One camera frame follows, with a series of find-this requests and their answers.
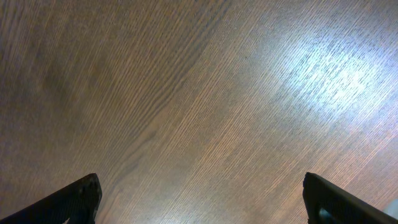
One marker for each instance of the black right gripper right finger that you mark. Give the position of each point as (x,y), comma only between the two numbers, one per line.
(325,202)

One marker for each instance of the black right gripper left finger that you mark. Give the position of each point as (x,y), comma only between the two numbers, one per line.
(76,203)

